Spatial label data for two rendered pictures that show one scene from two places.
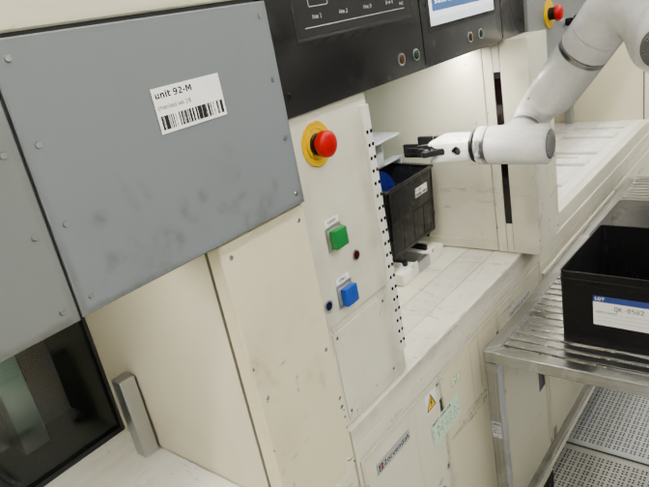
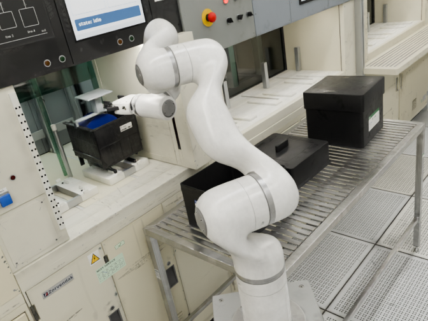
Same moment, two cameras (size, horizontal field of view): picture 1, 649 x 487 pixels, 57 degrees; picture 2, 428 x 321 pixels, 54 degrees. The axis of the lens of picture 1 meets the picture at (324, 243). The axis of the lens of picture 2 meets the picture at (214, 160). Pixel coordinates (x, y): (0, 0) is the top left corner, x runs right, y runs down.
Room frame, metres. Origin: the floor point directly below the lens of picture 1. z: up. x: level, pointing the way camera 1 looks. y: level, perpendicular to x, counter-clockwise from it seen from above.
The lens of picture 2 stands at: (-0.18, -0.70, 1.60)
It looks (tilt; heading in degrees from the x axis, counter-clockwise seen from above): 24 degrees down; 4
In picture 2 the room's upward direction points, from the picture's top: 11 degrees counter-clockwise
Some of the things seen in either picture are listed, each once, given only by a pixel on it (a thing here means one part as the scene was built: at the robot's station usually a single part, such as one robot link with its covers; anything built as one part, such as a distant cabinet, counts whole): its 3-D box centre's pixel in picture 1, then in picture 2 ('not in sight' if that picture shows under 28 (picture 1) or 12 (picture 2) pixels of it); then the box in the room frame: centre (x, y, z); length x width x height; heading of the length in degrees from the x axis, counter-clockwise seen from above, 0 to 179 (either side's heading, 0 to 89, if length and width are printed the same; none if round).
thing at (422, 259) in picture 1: (390, 257); (115, 166); (1.50, -0.17, 0.89); 0.22 x 0.21 x 0.04; 48
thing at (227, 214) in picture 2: not in sight; (240, 230); (0.61, -0.68, 1.07); 0.19 x 0.12 x 0.24; 113
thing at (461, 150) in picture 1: (458, 145); (131, 104); (1.34, -0.34, 1.20); 0.11 x 0.10 x 0.07; 48
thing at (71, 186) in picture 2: not in sight; (61, 195); (1.29, 0.01, 0.89); 0.22 x 0.21 x 0.04; 48
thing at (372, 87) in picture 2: not in sight; (344, 109); (1.74, -1.24, 0.89); 0.29 x 0.29 x 0.25; 51
